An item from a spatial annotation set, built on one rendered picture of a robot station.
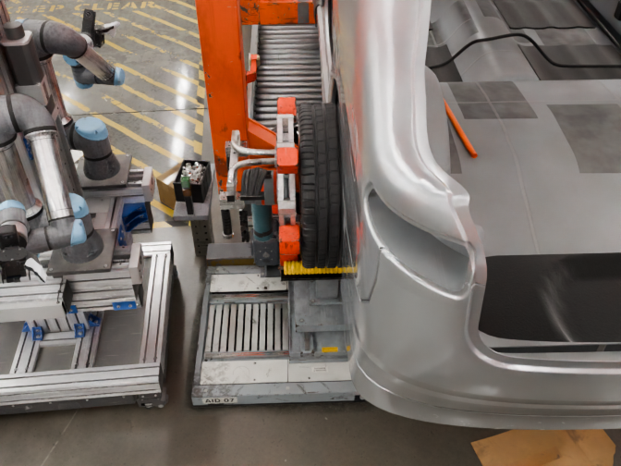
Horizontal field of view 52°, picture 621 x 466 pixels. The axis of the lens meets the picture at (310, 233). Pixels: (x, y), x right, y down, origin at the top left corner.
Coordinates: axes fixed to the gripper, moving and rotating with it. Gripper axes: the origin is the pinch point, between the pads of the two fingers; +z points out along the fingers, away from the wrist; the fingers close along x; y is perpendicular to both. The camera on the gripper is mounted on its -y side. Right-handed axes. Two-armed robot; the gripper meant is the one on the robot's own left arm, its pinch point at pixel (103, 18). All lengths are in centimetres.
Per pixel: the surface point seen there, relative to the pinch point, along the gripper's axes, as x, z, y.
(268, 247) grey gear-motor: 92, -46, 75
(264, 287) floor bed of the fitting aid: 93, -45, 104
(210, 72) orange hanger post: 57, -29, -1
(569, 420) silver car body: 193, -153, 11
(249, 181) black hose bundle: 86, -80, 10
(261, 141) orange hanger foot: 80, -23, 33
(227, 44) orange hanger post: 63, -28, -14
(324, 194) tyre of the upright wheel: 114, -85, 6
